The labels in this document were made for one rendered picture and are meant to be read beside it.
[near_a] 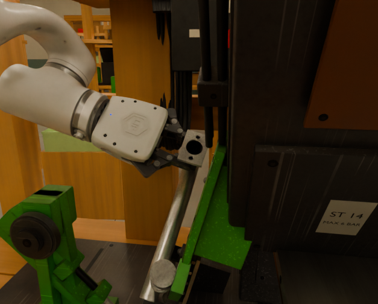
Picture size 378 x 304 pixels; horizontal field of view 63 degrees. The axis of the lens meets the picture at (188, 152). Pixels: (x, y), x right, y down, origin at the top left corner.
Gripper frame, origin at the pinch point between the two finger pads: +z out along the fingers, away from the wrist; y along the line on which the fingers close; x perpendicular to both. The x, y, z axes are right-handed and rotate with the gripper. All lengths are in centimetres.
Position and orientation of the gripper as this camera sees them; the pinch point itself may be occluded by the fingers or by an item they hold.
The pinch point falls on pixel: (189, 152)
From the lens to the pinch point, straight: 51.0
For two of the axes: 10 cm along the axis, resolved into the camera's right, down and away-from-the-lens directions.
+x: -1.4, 3.9, 9.1
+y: 3.1, -8.5, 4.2
